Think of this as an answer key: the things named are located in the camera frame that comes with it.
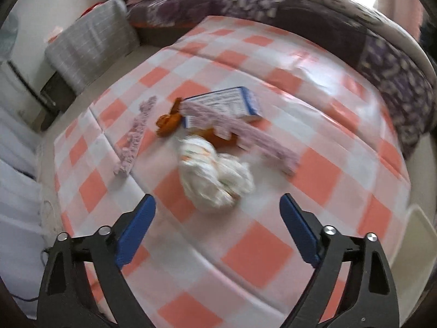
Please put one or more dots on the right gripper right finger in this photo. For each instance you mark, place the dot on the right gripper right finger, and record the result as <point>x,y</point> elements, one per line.
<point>369,298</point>

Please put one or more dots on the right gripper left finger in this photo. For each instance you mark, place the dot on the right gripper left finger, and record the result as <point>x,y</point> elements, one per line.
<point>65,295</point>

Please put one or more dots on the white tissue paper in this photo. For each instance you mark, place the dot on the white tissue paper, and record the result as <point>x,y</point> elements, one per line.
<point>214,182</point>

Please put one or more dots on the large orange peel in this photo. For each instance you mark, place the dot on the large orange peel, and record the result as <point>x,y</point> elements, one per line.
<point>216,141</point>

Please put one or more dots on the white plastic trash bin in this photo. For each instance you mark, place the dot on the white plastic trash bin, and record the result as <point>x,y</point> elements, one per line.
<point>414,260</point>

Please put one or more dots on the pink paper strip left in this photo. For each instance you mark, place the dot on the pink paper strip left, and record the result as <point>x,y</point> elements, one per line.
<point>129,153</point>

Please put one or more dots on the small orange peel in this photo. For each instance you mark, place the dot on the small orange peel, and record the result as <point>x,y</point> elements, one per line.
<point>167,124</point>

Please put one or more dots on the small black bin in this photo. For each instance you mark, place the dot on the small black bin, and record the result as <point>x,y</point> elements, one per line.
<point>58,96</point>

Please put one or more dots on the red white checkered tablecloth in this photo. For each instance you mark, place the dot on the red white checkered tablecloth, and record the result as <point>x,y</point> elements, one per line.
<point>238,268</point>

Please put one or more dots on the bed with purple sheet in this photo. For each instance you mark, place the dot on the bed with purple sheet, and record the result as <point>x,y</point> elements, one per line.
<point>406,91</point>

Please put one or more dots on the blue white cardboard box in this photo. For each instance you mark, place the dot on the blue white cardboard box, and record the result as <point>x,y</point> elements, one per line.
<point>239,102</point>

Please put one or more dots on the grey checked covered nightstand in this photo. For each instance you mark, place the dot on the grey checked covered nightstand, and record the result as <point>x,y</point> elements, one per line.
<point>92,44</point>

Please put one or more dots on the standing fan with cover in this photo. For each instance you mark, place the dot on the standing fan with cover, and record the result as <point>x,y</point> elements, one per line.
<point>9,34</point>

